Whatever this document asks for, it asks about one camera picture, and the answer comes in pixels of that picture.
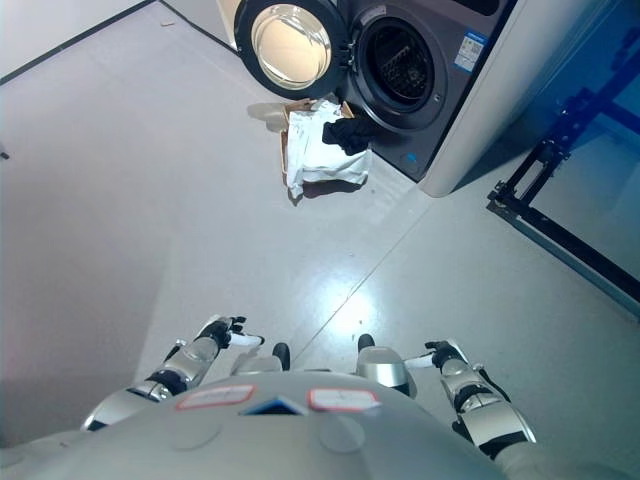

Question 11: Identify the white cloth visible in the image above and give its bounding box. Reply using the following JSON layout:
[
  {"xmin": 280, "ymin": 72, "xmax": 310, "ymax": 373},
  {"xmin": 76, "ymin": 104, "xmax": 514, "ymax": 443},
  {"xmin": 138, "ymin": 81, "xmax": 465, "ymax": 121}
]
[{"xmin": 284, "ymin": 98, "xmax": 373, "ymax": 201}]

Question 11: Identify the black garment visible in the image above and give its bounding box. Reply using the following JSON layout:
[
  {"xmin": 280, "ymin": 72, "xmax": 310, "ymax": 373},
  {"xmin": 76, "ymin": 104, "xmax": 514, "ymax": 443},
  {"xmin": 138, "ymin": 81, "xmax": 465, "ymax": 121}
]
[{"xmin": 321, "ymin": 115, "xmax": 384, "ymax": 157}]

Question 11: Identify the round washing machine door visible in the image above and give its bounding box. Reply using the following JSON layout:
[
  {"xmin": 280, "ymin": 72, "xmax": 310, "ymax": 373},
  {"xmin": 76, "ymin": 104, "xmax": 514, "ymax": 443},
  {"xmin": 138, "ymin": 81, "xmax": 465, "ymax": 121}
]
[{"xmin": 233, "ymin": 0, "xmax": 358, "ymax": 100}]

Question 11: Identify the black metal frame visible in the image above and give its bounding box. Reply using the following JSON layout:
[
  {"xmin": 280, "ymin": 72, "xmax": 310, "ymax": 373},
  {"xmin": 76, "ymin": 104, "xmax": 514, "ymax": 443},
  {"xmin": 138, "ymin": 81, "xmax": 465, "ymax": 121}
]
[{"xmin": 486, "ymin": 87, "xmax": 640, "ymax": 321}]

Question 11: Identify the blue white energy label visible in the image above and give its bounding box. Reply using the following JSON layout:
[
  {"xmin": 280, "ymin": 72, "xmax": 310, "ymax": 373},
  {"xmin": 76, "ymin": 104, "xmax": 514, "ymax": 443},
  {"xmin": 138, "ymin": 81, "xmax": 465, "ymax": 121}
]
[{"xmin": 456, "ymin": 30, "xmax": 488, "ymax": 74}]

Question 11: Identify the dark grey washing machine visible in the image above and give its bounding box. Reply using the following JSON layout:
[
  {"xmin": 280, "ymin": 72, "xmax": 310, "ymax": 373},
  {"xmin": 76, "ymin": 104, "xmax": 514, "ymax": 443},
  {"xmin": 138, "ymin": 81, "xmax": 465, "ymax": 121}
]
[{"xmin": 333, "ymin": 0, "xmax": 519, "ymax": 184}]

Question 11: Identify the silver robot torso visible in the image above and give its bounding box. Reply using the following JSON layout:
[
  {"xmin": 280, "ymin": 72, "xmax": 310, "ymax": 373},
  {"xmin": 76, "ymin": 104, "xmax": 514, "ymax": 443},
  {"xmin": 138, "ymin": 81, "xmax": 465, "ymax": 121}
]
[{"xmin": 0, "ymin": 369, "xmax": 640, "ymax": 480}]

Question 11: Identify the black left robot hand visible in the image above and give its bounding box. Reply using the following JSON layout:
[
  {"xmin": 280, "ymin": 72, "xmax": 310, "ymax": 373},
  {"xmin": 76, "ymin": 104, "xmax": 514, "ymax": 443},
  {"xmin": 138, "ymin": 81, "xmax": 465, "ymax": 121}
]
[{"xmin": 202, "ymin": 314, "xmax": 266, "ymax": 351}]

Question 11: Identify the silver robot leg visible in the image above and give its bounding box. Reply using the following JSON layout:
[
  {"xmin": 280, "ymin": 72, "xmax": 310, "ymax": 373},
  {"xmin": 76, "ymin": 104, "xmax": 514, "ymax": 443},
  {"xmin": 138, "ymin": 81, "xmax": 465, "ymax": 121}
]
[
  {"xmin": 230, "ymin": 354, "xmax": 285, "ymax": 377},
  {"xmin": 356, "ymin": 346, "xmax": 419, "ymax": 400}
]

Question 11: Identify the beige cabinet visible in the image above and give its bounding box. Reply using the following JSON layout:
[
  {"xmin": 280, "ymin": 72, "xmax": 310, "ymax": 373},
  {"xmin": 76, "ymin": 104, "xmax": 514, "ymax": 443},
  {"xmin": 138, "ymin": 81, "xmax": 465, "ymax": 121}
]
[{"xmin": 159, "ymin": 0, "xmax": 242, "ymax": 52}]

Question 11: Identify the light brown laundry basket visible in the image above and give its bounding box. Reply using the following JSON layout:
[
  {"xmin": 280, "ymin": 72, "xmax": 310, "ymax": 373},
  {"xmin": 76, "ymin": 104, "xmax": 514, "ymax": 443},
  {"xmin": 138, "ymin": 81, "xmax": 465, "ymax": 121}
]
[{"xmin": 277, "ymin": 98, "xmax": 372, "ymax": 187}]

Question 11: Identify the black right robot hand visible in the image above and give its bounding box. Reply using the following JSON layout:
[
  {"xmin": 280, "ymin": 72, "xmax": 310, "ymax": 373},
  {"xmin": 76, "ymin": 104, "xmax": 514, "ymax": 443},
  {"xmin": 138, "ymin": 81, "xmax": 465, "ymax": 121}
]
[{"xmin": 403, "ymin": 338, "xmax": 470, "ymax": 374}]

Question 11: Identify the black left robot foot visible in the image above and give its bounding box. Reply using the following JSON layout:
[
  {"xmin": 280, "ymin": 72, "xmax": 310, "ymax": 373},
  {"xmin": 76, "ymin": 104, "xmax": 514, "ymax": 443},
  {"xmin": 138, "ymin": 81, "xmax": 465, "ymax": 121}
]
[{"xmin": 272, "ymin": 342, "xmax": 293, "ymax": 372}]

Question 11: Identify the silver left robot leg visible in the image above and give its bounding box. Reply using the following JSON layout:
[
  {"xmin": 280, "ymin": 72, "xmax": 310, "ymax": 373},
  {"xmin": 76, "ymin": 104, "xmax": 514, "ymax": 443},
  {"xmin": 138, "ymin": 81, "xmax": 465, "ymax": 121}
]
[{"xmin": 230, "ymin": 354, "xmax": 285, "ymax": 377}]

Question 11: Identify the silver right robot leg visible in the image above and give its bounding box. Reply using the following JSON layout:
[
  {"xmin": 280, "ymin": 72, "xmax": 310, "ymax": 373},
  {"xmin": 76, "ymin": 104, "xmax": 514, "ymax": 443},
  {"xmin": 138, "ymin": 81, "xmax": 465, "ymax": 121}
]
[{"xmin": 356, "ymin": 346, "xmax": 419, "ymax": 400}]

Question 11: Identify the white washer enclosure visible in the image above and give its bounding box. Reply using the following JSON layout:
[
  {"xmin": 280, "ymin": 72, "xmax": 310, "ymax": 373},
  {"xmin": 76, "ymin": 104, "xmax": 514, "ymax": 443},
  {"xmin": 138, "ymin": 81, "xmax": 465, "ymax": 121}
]
[{"xmin": 417, "ymin": 0, "xmax": 609, "ymax": 199}]

